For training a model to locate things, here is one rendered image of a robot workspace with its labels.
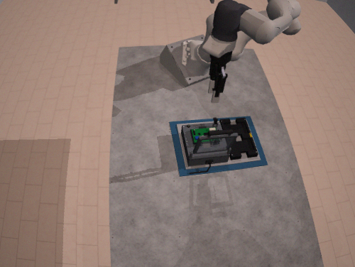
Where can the green circuit board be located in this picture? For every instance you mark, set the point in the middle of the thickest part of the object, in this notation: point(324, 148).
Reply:
point(201, 132)

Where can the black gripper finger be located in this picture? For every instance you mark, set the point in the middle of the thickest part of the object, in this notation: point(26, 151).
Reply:
point(220, 79)
point(212, 77)

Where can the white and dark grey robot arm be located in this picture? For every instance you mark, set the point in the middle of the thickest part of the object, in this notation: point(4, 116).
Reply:
point(224, 24)

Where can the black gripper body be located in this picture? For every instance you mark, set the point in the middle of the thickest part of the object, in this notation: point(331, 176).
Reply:
point(222, 61)

